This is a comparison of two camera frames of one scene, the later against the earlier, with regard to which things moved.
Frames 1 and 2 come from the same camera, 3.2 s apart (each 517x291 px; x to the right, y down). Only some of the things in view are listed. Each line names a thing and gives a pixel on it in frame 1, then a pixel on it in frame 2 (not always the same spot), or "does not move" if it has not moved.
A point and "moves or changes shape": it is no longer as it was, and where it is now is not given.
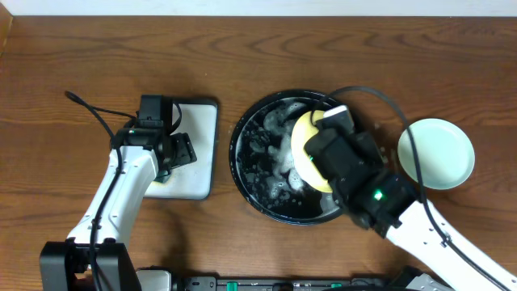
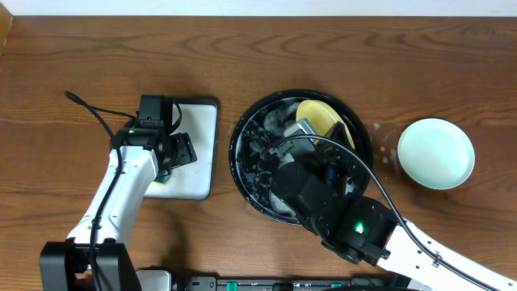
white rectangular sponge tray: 193,180 does not move
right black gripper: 375,157 -> 339,153
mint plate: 446,154 does not move
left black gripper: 182,149 does not move
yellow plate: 303,130 moves or changes shape
